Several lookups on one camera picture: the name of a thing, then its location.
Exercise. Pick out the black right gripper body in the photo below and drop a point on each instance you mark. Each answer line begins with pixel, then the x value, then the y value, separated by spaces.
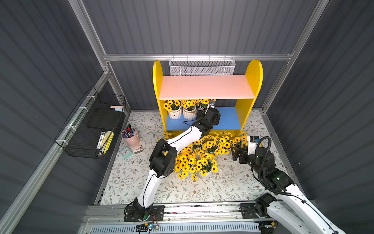
pixel 241 155

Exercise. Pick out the sunflower pot back row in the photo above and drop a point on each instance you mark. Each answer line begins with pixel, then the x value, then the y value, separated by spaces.
pixel 174 108
pixel 205 104
pixel 189 109

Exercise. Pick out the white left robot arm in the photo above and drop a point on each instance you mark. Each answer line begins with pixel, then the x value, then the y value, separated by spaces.
pixel 164 156

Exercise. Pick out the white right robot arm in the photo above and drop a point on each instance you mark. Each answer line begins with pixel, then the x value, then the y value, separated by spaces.
pixel 286 193

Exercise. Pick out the yellow wooden shelf unit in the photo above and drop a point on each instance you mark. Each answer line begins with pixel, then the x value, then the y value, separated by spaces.
pixel 244 89

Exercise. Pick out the pink metal marker bucket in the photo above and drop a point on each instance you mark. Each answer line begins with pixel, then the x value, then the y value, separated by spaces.
pixel 131 137

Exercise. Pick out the mint green alarm clock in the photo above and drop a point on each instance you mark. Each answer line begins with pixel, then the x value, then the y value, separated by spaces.
pixel 126 153

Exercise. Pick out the pink and blue sticky notes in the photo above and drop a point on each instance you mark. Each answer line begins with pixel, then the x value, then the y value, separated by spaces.
pixel 117 108

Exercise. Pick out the yellow book in basket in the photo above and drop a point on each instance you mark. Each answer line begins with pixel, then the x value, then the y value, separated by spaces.
pixel 106 143

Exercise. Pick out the white marker in basket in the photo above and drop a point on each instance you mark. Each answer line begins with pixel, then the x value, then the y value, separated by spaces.
pixel 101 137

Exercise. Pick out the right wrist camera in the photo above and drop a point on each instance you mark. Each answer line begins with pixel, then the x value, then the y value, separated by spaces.
pixel 252 144

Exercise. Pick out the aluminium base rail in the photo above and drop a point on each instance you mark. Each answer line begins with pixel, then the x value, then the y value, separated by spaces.
pixel 173 213

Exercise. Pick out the white wire wall basket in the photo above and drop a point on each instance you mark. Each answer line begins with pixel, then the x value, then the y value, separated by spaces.
pixel 208 67

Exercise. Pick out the black wire wall basket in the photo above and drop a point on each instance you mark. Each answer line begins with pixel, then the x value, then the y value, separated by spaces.
pixel 81 134

